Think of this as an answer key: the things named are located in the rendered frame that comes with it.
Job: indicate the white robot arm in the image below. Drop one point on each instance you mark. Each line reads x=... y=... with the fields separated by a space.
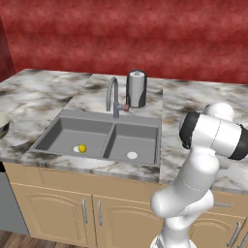
x=197 y=174

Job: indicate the grey double sink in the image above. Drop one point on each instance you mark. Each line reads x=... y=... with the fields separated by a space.
x=103 y=137

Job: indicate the grey curved tap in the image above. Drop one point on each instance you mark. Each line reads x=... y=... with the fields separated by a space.
x=114 y=98

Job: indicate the paper towel roll in holder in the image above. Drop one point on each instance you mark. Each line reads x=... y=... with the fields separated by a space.
x=136 y=88

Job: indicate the yellow round fruit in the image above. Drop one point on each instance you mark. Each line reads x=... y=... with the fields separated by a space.
x=82 y=148

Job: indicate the beige false drawer panel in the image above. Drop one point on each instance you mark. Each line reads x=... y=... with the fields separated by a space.
x=87 y=179

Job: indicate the beige cupboard door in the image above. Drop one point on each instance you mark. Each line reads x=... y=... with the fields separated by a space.
x=51 y=214
x=214 y=231
x=127 y=223

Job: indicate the beige drawer front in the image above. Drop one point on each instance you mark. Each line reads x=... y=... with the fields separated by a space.
x=231 y=203

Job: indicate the grey dishwasher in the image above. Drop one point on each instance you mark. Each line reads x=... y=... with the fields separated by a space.
x=9 y=206

